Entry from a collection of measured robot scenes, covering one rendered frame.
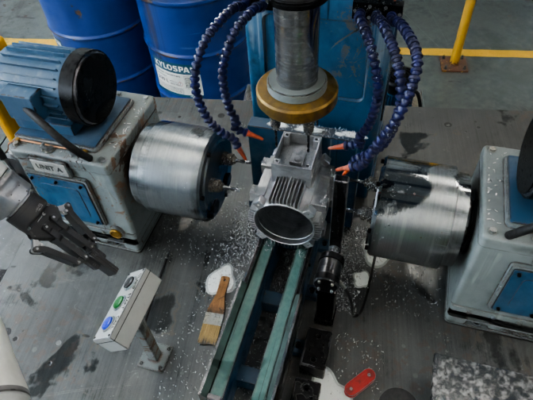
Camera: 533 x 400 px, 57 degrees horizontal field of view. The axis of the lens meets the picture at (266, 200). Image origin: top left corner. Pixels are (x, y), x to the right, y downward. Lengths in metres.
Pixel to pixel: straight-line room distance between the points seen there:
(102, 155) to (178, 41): 1.40
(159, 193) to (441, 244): 0.68
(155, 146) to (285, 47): 0.45
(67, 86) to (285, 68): 0.51
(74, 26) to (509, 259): 2.44
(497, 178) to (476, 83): 2.36
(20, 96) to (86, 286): 0.55
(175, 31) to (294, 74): 1.59
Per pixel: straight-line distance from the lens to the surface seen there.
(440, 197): 1.14
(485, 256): 1.15
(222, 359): 1.17
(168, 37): 2.61
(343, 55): 1.26
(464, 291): 1.27
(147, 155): 1.27
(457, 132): 1.87
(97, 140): 1.31
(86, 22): 2.93
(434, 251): 1.17
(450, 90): 3.45
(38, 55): 1.33
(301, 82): 1.04
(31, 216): 1.04
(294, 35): 0.98
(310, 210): 1.17
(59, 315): 1.48
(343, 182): 1.01
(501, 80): 3.63
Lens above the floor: 1.99
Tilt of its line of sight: 49 degrees down
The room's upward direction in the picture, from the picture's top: 4 degrees counter-clockwise
